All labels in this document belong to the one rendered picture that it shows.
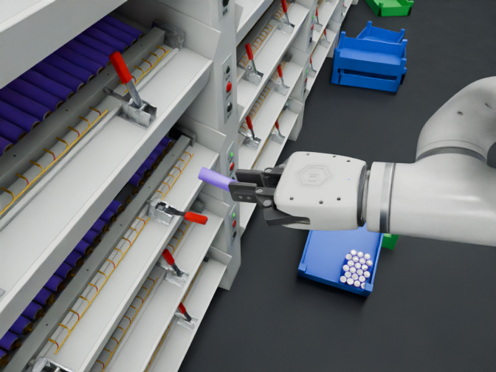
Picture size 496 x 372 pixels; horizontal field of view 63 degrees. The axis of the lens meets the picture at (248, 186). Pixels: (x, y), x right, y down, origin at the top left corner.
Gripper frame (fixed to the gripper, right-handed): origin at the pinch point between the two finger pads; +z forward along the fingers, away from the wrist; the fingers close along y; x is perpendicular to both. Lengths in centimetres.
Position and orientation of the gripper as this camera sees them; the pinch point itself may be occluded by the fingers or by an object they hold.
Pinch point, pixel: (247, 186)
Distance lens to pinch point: 54.8
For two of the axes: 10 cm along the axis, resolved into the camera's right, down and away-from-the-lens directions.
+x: 2.0, 7.3, 6.6
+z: -9.2, -0.8, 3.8
